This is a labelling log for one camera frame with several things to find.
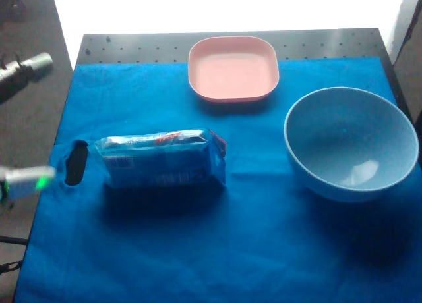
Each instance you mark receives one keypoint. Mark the blue snack bag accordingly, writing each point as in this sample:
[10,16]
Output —
[158,164]

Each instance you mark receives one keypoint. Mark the blue table cloth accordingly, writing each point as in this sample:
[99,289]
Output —
[198,250]

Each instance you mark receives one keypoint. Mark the light blue bowl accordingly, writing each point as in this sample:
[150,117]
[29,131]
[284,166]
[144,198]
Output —
[346,145]

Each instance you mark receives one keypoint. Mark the pink square plate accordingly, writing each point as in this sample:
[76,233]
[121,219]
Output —
[230,72]

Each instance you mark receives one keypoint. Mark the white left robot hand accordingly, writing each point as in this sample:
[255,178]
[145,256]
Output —
[29,181]

